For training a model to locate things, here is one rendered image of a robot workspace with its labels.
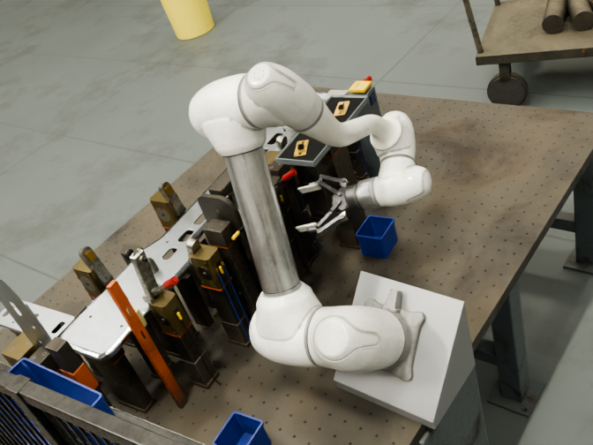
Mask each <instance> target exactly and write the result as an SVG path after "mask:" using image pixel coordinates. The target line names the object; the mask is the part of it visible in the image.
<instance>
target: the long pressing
mask: <svg viewBox="0 0 593 445"><path fill-rule="evenodd" d="M276 134H282V136H284V135H283V132H282V129H281V127H280V126H278V127H267V128H266V142H265V145H263V148H264V149H265V150H268V151H277V148H276V142H275V143H274V144H273V145H268V143H269V142H270V140H271V139H272V138H273V137H274V136H275V135H276ZM268 151H267V152H268ZM202 215H203V212H202V210H201V208H200V206H199V203H198V200H196V201H195V202H194V203H193V204H192V205H191V206H190V207H189V208H188V209H187V210H186V211H185V213H184V214H183V215H182V216H181V217H180V218H179V219H178V220H177V221H176V222H175V223H174V224H173V225H172V226H171V227H170V228H169V230H168V231H167V232H166V233H165V234H164V235H163V236H162V237H161V238H159V239H158V240H156V241H154V242H153V243H152V244H151V245H148V246H147V247H145V248H144V249H143V250H144V251H145V254H146V257H147V258H152V259H154V261H155V262H156V264H157V266H158V268H159V270H158V272H157V273H155V274H154V277H155V280H156V282H157V283H158V284H160V285H162V284H163V283H164V282H165V281H167V280H168V279H170V278H171V277H173V276H176V277H177V278H178V281H180V280H181V279H182V278H183V276H184V275H185V274H186V273H187V272H188V271H189V269H190V268H191V262H190V259H189V257H188V252H187V249H186V244H187V242H188V240H189V239H190V238H194V239H197V240H199V238H200V237H201V236H202V235H203V234H204V231H203V228H204V227H205V226H206V225H207V222H206V220H205V221H204V222H203V223H202V224H200V225H197V224H194V223H195V222H196V221H197V220H198V219H199V218H200V217H201V216H202ZM189 230H190V231H193V233H192V234H191V235H190V236H189V237H188V239H187V240H186V241H184V242H180V241H179V239H180V238H181V237H182V236H183V235H184V234H185V233H186V232H187V231H189ZM167 241H169V242H168V243H166V242H167ZM171 249H175V250H176V252H175V253H174V254H173V255H172V256H171V257H170V258H169V259H168V260H163V259H162V258H163V257H164V256H165V255H166V253H167V252H168V251H169V250H171ZM114 280H115V281H118V283H119V285H120V286H121V288H122V290H123V291H124V294H125V295H126V296H127V298H128V299H129V301H130V303H131V305H132V307H134V308H137V309H139V310H140V312H141V313H142V315H143V317H144V319H145V320H146V318H147V317H148V316H149V315H150V314H151V313H152V310H151V309H150V307H149V305H148V303H145V301H144V300H143V298H142V297H143V296H144V295H145V292H144V291H143V289H142V286H141V284H140V281H139V279H138V276H137V274H136V272H135V269H134V267H133V265H132V263H131V262H130V263H129V264H128V265H127V267H126V268H125V269H124V270H123V271H122V272H121V273H120V274H119V275H118V276H117V277H116V278H115V279H114ZM90 316H92V317H91V318H89V317H90ZM121 325H123V326H122V327H121V328H120V326H121ZM132 335H133V332H132V331H131V329H130V327H129V326H128V324H127V323H126V321H125V319H124V317H123V315H122V314H121V312H120V311H119V309H118V307H117V306H116V304H115V302H114V300H113V299H112V297H111V296H110V295H109V292H108V291H107V289H105V290H104V291H103V292H102V293H101V294H100V295H99V296H98V297H97V298H96V299H95V300H94V301H93V302H92V303H91V304H90V305H89V306H88V307H87V308H86V310H85V311H84V312H83V313H82V314H81V315H80V316H79V317H78V318H77V319H76V320H75V321H74V322H73V323H72V324H71V325H70V326H69V327H68V328H67V329H66V330H65V331H64V332H63V333H62V334H61V335H60V337H59V338H62V339H64V340H67V341H68V343H69V344H70V345H71V347H72V348H73V349H74V351H75V352H76V353H78V354H80V355H83V356H86V357H88V358H92V359H95V360H98V361H103V360H107V359H109V358H112V357H113V356H114V355H115V354H116V353H117V352H118V351H119V350H120V349H121V348H122V347H123V345H124V344H125V343H126V342H127V341H128V340H129V338H130V337H131V336H132Z"/></svg>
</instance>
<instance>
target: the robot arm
mask: <svg viewBox="0 0 593 445"><path fill-rule="evenodd" d="M189 118H190V121H191V125H192V126H193V128H194V129H195V130H196V131H197V132H198V133H199V134H200V135H202V136H203V137H205V138H207V139H208V140H209V141H210V143H211V144H212V145H213V147H214V149H215V150H216V152H217V153H218V154H219V155H220V156H224V159H225V163H226V165H227V169H228V172H229V177H230V181H231V184H232V186H233V190H234V193H235V196H236V202H237V205H238V208H239V211H240V215H241V217H242V221H243V224H244V229H245V232H246V236H247V238H248V242H249V245H250V248H251V254H252V257H253V260H254V263H255V267H256V269H257V273H258V276H259V281H260V284H261V288H262V290H263V291H262V292H261V293H260V295H259V298H258V301H257V304H256V306H257V311H256V312H255V314H254V315H253V316H252V318H251V323H250V329H249V333H250V339H251V344H252V346H253V347H254V349H255V350H256V351H257V352H258V353H259V354H260V355H262V356H263V357H265V358H267V359H269V360H271V361H273V362H276V363H279V364H283V365H287V366H301V367H325V368H331V369H334V370H338V371H343V372H370V371H376V370H380V371H383V372H386V373H390V374H393V375H395V376H397V377H399V378H400V379H401V380H403V381H411V380H412V379H413V377H414V371H413V366H414V362H415V357H416V353H417V346H418V341H419V336H420V333H421V329H422V326H423V325H424V323H425V319H426V318H425V315H424V313H422V312H409V311H406V310H402V309H401V292H400V291H399V290H390V292H389V294H388V297H387V301H386V303H385V304H384V305H383V304H381V303H379V302H377V301H376V300H375V299H373V298H367V299H366V300H365V301H364V306H362V305H342V306H322V304H321V303H320V302H319V300H318V299H317V297H316V296H315V294H314V293H313V291H312V288H311V287H310V286H308V285H307V284H305V283H303V282H301V281H300V280H299V276H298V273H297V267H296V264H295V261H294V257H293V254H292V251H291V247H290V244H289V238H288V235H287V231H286V228H285V225H284V221H283V218H282V215H281V209H280V206H279V202H278V199H277V196H276V192H275V189H274V183H273V179H272V177H271V173H270V169H269V167H268V163H267V159H266V154H265V150H264V148H263V145H265V142H266V128H267V127H278V126H284V125H286V126H288V127H290V128H291V129H293V130H295V131H296V132H300V133H302V134H304V135H307V136H309V137H311V138H313V139H316V140H318V141H320V142H322V143H324V144H327V145H328V146H332V147H346V146H348V145H351V144H353V143H355V142H357V141H359V140H360V139H362V138H364V137H366V136H368V135H371V137H370V140H371V144H372V145H373V147H374V149H375V151H376V154H377V156H378V157H379V159H380V169H379V176H378V177H372V178H368V179H365V180H361V181H359V182H358V184H356V185H349V186H347V185H348V184H349V182H348V181H347V180H346V178H336V177H330V176H326V175H322V174H320V175H319V180H318V181H316V182H312V183H309V185H306V186H302V187H298V188H297V190H298V191H299V192H301V193H306V192H313V191H317V190H320V189H321V187H323V188H325V189H326V190H328V191H329V192H331V193H332V194H333V195H334V196H332V199H333V202H332V207H331V208H330V211H329V212H328V213H327V214H326V215H325V216H324V217H323V218H322V219H321V220H320V221H319V222H318V223H315V222H314V223H309V224H305V225H300V226H296V229H297V230H298V231H299V232H303V231H309V232H314V231H317V232H318V233H319V234H320V236H322V237H323V236H324V235H326V234H327V233H328V232H329V231H330V230H332V229H334V228H335V227H337V226H338V225H339V224H341V223H345V222H346V221H348V219H349V218H348V217H347V214H346V213H347V212H348V211H350V210H358V209H361V208H363V209H365V210H368V209H373V208H377V207H398V206H402V205H406V204H409V203H412V202H415V201H418V200H421V199H423V198H425V197H426V196H428V195H429V194H430V192H431V190H432V177H431V174H430V172H429V170H428V169H426V168H424V167H421V166H416V164H415V157H416V139H415V132H414V128H413V125H412V123H411V121H410V119H409V117H408V116H407V115H406V114H405V113H403V112H400V111H390V112H388V113H386V114H385V115H384V116H383V117H380V116H376V115H365V116H362V117H358V118H355V119H352V120H349V121H347V122H344V123H341V122H339V121H338V120H337V119H336V118H335V117H334V115H333V114H332V112H331V111H330V110H329V108H328V107H327V106H326V104H325V103H324V101H323V100H322V99H321V98H320V96H319V95H318V94H317V93H316V92H315V91H314V89H313V88H312V87H311V86H310V85H309V84H308V83H307V82H306V81H304V80H303V79H302V78H301V77H299V76H298V75H297V74H295V73H294V72H293V71H291V70H290V69H288V68H286V67H284V66H282V65H279V64H275V63H270V62H261V63H258V64H255V65H254V66H253V67H252V68H251V69H250V70H249V71H248V73H240V74H236V75H232V76H229V77H226V78H223V79H218V80H216V81H214V82H212V83H210V84H208V85H206V86H205V87H203V88H201V89H200V90H199V91H198V92H197V93H196V94H195V95H194V96H193V98H192V99H191V102H190V106H189ZM324 182H328V183H332V184H336V185H340V186H342V187H341V188H340V189H339V190H338V191H337V190H336V189H334V188H333V187H331V186H330V185H327V184H326V183H324ZM335 209H336V210H337V211H335ZM340 212H342V213H341V214H340V215H339V213H340ZM337 215H339V216H337ZM336 216H337V217H336Z"/></svg>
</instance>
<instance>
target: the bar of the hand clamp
mask: <svg viewBox="0 0 593 445"><path fill-rule="evenodd" d="M124 257H125V258H126V259H127V260H131V263H132V265H133V267H134V269H135V272H136V274H137V276H138V279H139V281H140V284H141V286H142V289H143V291H144V292H145V295H148V296H150V297H151V298H152V299H153V300H154V296H153V294H152V292H151V290H153V289H156V288H157V287H159V286H158V284H157V282H156V280H155V277H154V273H153V271H152V269H151V267H150V264H149V262H148V259H147V257H146V254H145V251H144V250H141V249H137V253H134V252H133V250H132V249H127V250H126V251H125V253H124Z"/></svg>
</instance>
